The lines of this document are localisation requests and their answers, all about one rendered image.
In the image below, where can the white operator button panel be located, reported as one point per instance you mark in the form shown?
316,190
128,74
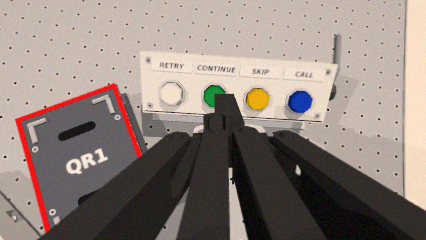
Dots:
180,87

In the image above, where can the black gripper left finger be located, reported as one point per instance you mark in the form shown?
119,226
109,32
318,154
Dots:
136,203

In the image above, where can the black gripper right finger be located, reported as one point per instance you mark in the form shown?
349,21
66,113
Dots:
334,197

